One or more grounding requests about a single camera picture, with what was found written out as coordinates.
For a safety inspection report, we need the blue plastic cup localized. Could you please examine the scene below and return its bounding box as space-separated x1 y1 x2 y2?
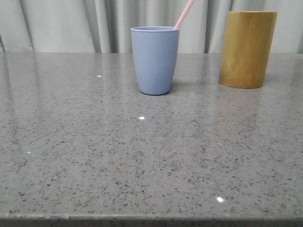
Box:
131 26 179 96

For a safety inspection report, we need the bamboo wooden cup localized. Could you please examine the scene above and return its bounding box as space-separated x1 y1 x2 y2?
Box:
219 11 277 89

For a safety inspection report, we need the grey-green curtain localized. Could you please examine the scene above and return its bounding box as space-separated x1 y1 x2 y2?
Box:
0 0 303 53

